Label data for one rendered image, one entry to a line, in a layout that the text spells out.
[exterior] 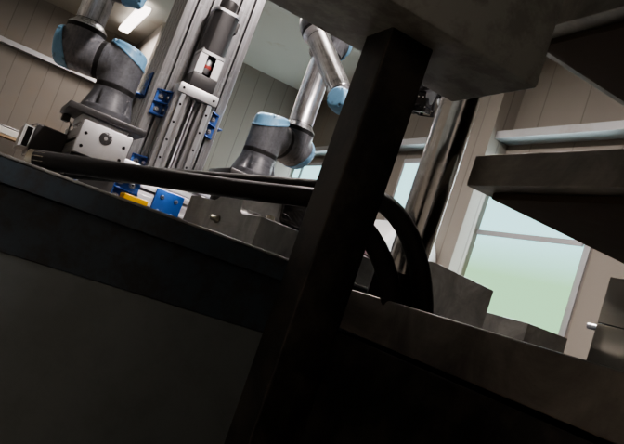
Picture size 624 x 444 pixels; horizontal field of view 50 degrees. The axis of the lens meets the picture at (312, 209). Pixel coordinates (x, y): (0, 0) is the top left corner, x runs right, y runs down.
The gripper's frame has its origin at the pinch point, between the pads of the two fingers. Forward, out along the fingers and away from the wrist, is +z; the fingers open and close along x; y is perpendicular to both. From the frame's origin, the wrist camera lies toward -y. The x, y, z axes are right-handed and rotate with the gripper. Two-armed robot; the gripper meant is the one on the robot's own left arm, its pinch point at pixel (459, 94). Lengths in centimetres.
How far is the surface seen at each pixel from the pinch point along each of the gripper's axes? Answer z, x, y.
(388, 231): -162, -247, 43
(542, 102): -97, -307, -79
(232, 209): 0, 79, 49
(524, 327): 37, 3, 60
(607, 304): 66, 52, 48
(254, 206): 5, 79, 47
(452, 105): 46, 85, 24
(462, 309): 31, 30, 58
